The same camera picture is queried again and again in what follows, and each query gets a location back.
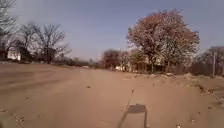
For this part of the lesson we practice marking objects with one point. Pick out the bare dark tree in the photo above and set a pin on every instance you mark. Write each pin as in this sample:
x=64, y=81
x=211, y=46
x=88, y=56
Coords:
x=49, y=41

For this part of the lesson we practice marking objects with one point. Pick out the brown dirt road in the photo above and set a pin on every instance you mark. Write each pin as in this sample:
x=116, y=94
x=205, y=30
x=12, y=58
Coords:
x=83, y=96

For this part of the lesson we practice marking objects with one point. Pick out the white building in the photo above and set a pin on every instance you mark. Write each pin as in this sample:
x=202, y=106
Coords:
x=14, y=53

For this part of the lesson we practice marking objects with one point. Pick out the rubble strip beside road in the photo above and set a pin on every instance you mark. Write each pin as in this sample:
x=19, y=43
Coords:
x=186, y=80

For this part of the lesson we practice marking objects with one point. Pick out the large reddish leafy tree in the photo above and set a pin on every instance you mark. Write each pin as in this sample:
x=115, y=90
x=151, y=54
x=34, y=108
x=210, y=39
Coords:
x=163, y=36

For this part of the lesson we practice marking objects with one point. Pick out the pole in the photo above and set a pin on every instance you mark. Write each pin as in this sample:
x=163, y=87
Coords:
x=213, y=63

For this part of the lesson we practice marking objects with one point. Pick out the row of distant trees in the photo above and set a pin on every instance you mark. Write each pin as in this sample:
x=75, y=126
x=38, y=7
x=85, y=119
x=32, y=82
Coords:
x=115, y=59

